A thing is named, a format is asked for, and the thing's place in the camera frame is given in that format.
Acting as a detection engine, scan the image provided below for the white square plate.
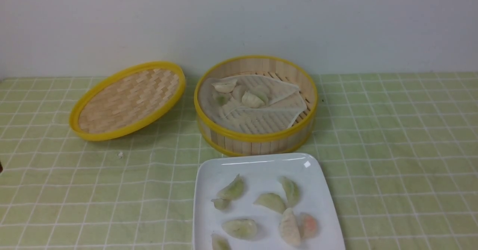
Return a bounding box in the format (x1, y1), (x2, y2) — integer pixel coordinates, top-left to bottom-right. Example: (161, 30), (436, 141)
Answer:
(192, 152), (345, 250)

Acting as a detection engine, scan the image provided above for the pale green dumpling on plate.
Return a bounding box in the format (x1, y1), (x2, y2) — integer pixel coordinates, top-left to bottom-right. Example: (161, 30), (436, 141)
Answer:
(279, 176), (301, 208)
(217, 174), (245, 201)
(253, 192), (287, 214)

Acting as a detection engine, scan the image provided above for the small green dumpling on plate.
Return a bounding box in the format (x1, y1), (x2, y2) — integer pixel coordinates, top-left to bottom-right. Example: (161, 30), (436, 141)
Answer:
(211, 198), (231, 211)

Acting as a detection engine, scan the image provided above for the white pink dumpling on plate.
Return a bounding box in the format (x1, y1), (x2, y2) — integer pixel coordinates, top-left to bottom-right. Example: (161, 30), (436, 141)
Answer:
(279, 208), (301, 247)

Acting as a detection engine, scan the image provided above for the green dumpling at plate edge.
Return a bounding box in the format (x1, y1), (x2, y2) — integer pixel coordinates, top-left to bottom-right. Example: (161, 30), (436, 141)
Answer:
(211, 234), (231, 250)

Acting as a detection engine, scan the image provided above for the dumpling in steamer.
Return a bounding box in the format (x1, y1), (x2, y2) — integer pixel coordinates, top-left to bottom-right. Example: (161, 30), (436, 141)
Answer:
(241, 90), (265, 108)
(249, 85), (270, 105)
(212, 79), (238, 94)
(212, 93), (232, 107)

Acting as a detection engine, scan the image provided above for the bamboo steamer basket yellow rim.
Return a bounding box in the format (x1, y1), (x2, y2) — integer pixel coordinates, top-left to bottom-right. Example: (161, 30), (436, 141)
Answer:
(193, 55), (318, 156)

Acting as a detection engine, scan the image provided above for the woven bamboo steamer lid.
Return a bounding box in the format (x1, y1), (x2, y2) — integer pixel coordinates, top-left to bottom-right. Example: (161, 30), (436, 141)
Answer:
(69, 61), (186, 141)

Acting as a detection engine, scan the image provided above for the green checked tablecloth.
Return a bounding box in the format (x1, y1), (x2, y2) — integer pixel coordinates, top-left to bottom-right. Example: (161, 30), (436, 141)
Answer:
(0, 73), (478, 250)

